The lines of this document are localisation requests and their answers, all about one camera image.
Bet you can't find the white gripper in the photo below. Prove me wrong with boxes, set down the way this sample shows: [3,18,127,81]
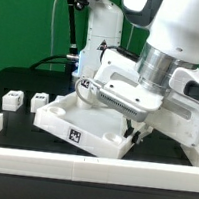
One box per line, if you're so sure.
[94,49,199,148]

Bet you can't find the white square tabletop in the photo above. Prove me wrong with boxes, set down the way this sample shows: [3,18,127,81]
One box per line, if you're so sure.
[30,86,157,164]

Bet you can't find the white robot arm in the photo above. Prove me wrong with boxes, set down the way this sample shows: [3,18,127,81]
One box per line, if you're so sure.
[78,0,199,148]

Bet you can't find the white sheet with fiducial tags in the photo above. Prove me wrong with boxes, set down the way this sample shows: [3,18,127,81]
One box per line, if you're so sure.
[54,95,65,103]

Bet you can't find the white U-shaped fence wall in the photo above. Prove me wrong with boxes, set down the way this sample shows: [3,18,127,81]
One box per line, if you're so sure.
[0,114,199,192]

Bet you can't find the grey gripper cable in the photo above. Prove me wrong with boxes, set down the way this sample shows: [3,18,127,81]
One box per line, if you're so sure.
[71,76,99,111]

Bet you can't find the black cables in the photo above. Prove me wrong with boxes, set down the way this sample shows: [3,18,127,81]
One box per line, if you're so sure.
[30,51,80,76]

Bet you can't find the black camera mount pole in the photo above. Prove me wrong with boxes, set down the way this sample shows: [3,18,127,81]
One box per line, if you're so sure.
[53,0,87,63]

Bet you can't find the white cable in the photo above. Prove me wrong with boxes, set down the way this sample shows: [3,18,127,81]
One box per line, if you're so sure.
[45,0,75,72]

